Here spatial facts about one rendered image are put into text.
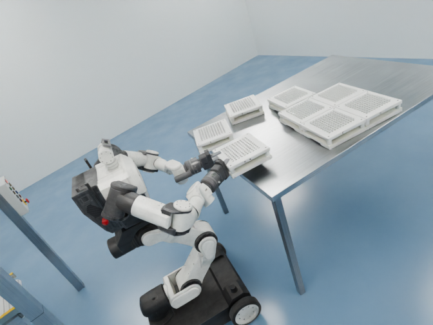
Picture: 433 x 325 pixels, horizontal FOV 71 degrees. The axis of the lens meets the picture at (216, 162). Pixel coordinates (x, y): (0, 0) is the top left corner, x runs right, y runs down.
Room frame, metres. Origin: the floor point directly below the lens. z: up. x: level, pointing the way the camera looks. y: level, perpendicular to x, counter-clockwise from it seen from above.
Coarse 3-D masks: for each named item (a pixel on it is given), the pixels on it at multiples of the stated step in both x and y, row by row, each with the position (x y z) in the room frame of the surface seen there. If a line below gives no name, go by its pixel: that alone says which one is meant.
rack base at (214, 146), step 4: (220, 140) 1.79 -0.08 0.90; (224, 140) 1.77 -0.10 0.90; (228, 140) 1.75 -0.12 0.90; (232, 140) 1.74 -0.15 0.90; (208, 144) 1.79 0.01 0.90; (212, 144) 1.77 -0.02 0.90; (216, 144) 1.75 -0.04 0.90; (220, 144) 1.74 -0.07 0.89; (204, 148) 1.76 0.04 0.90; (208, 148) 1.74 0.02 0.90; (212, 148) 1.74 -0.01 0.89; (200, 152) 1.74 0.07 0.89
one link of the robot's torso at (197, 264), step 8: (208, 240) 1.27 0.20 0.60; (192, 248) 1.39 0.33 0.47; (200, 248) 1.26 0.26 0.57; (208, 248) 1.26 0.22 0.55; (192, 256) 1.35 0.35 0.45; (200, 256) 1.29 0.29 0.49; (208, 256) 1.26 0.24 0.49; (184, 264) 1.37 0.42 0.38; (192, 264) 1.30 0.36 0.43; (200, 264) 1.29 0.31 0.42; (208, 264) 1.30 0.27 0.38; (184, 272) 1.32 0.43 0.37; (192, 272) 1.28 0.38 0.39; (200, 272) 1.29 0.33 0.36; (176, 280) 1.34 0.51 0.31; (184, 280) 1.27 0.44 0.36; (192, 280) 1.26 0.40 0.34; (200, 280) 1.28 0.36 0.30; (184, 288) 1.24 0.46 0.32
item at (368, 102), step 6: (360, 96) 1.57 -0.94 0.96; (366, 96) 1.56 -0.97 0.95; (372, 96) 1.52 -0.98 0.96; (378, 96) 1.50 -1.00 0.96; (354, 102) 1.54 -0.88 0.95; (360, 102) 1.52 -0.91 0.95; (366, 102) 1.49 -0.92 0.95; (372, 102) 1.46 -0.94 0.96; (378, 102) 1.45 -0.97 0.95; (384, 102) 1.42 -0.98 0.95; (354, 108) 1.47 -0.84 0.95; (360, 108) 1.44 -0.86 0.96; (366, 108) 1.43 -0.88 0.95; (372, 108) 1.40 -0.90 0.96
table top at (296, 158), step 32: (320, 64) 2.47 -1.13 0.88; (352, 64) 2.23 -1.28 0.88; (384, 64) 2.02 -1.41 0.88; (416, 64) 1.84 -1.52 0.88; (256, 96) 2.32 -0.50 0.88; (416, 96) 1.48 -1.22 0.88; (256, 128) 1.81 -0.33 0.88; (288, 128) 1.66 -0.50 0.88; (384, 128) 1.33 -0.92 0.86; (288, 160) 1.34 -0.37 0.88; (320, 160) 1.24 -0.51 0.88; (288, 192) 1.14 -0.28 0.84
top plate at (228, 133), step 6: (222, 120) 1.97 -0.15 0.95; (204, 126) 1.98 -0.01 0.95; (228, 126) 1.84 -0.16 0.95; (198, 132) 1.92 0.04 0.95; (228, 132) 1.76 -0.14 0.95; (198, 138) 1.84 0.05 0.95; (210, 138) 1.78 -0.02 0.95; (216, 138) 1.74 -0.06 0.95; (222, 138) 1.74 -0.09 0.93; (198, 144) 1.75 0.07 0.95; (204, 144) 1.74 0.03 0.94
